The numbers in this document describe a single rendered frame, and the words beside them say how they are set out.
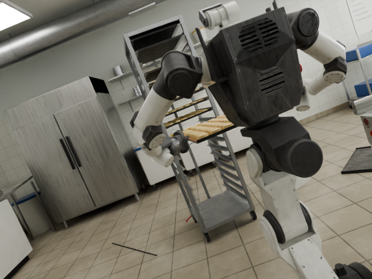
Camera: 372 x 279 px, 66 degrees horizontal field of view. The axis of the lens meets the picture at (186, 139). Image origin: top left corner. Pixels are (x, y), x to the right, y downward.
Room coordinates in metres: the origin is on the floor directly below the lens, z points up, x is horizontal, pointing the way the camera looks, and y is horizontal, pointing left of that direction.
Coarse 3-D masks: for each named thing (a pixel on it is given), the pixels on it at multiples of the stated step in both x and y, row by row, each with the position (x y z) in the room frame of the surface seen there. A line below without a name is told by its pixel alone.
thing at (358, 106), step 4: (368, 96) 1.28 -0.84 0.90; (356, 100) 1.29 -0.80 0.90; (360, 100) 1.27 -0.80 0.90; (364, 100) 1.27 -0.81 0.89; (368, 100) 1.27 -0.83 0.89; (352, 104) 1.28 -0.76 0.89; (356, 104) 1.27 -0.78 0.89; (360, 104) 1.27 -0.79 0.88; (364, 104) 1.27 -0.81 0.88; (368, 104) 1.27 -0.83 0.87; (356, 108) 1.27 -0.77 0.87; (360, 108) 1.27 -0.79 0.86; (364, 108) 1.27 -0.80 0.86; (368, 108) 1.27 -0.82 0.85; (356, 112) 1.27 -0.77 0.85; (360, 112) 1.27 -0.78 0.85
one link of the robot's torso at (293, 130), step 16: (256, 128) 0.95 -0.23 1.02; (272, 128) 0.89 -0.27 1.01; (288, 128) 0.88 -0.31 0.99; (304, 128) 0.87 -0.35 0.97; (272, 144) 0.85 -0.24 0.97; (288, 144) 0.82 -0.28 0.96; (304, 144) 0.80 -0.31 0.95; (272, 160) 0.87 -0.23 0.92; (288, 160) 0.79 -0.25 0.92; (304, 160) 0.80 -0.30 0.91; (320, 160) 0.80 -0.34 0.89; (304, 176) 0.79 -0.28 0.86
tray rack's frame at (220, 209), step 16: (176, 16) 2.32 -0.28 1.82; (144, 32) 2.30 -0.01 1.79; (144, 96) 2.86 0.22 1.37; (192, 96) 2.92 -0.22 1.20; (176, 112) 2.91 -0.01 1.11; (176, 176) 2.86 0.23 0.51; (224, 192) 2.91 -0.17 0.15; (192, 208) 2.82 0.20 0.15; (208, 208) 2.66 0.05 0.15; (224, 208) 2.51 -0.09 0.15; (240, 208) 2.38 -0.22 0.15; (208, 224) 2.32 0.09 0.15
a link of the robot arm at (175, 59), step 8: (168, 56) 0.97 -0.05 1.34; (176, 56) 0.96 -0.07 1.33; (184, 56) 0.99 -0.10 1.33; (168, 64) 0.93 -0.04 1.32; (176, 64) 0.91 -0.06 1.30; (184, 64) 0.92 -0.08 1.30; (160, 72) 0.99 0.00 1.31; (160, 80) 0.97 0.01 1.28; (160, 88) 0.97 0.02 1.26; (168, 96) 0.97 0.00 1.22; (176, 96) 1.00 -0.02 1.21
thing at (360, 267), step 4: (352, 264) 1.23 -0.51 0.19; (356, 264) 1.21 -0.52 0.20; (360, 264) 1.20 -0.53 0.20; (352, 268) 1.21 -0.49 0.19; (356, 268) 1.19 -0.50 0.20; (360, 268) 1.18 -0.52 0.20; (364, 268) 1.17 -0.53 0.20; (360, 272) 1.16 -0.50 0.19; (364, 272) 1.16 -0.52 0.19; (368, 272) 1.15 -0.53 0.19; (360, 276) 1.16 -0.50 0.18; (364, 276) 1.15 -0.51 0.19; (368, 276) 1.14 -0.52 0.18
